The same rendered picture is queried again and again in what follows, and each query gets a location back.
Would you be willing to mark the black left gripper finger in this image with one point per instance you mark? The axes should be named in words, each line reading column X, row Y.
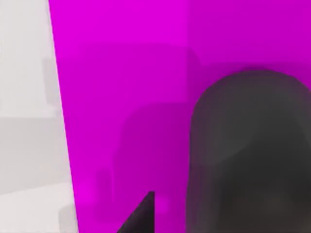
column 143, row 216

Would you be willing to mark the dark grey rounded object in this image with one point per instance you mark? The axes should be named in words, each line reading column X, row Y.
column 250, row 155

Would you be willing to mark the magenta flat mat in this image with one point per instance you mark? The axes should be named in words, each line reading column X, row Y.
column 136, row 97

